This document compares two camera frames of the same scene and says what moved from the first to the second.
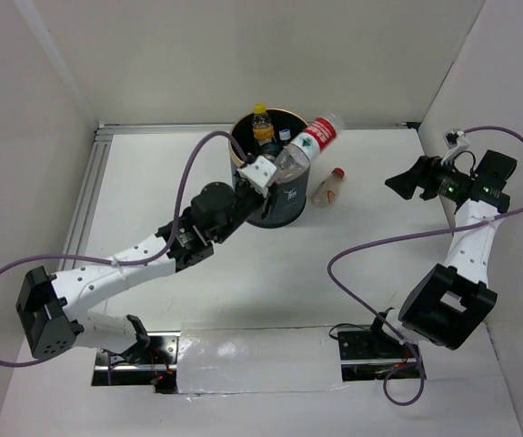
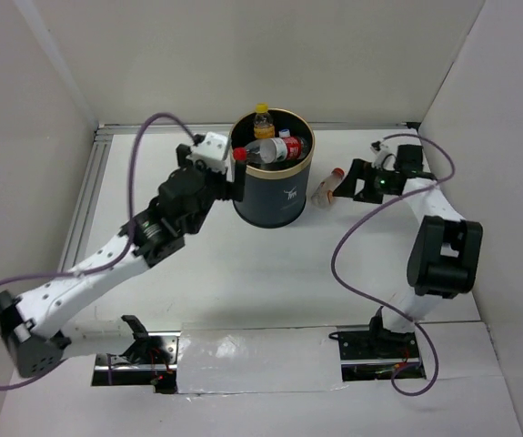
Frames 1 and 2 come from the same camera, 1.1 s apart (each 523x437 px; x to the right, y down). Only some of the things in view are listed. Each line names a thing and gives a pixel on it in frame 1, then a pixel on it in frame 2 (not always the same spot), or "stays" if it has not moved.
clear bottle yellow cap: (262, 125) stays
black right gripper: (406, 184) to (362, 169)
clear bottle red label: (305, 148) to (274, 150)
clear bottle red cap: (327, 189) stays
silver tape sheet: (254, 358) stays
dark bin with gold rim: (262, 133) stays
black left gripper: (267, 200) to (182, 152)
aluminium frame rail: (75, 244) stays
